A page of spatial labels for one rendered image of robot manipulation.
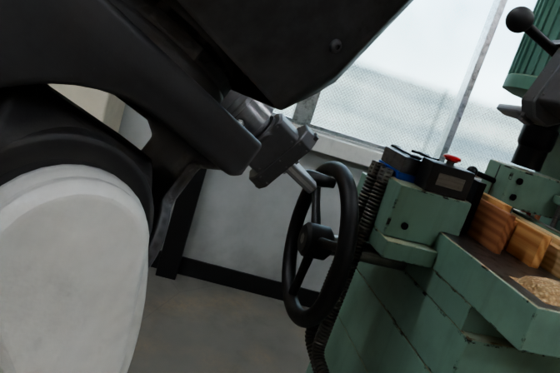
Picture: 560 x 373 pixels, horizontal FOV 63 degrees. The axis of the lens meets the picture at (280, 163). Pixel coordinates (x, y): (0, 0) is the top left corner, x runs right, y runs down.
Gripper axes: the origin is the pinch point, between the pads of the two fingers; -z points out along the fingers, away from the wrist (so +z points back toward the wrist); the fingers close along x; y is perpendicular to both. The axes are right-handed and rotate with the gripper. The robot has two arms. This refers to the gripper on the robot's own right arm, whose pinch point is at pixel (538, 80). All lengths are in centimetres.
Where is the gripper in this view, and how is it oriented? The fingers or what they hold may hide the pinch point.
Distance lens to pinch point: 74.4
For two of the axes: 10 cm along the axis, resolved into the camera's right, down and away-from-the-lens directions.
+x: -5.5, 8.3, 1.2
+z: 1.7, 2.5, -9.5
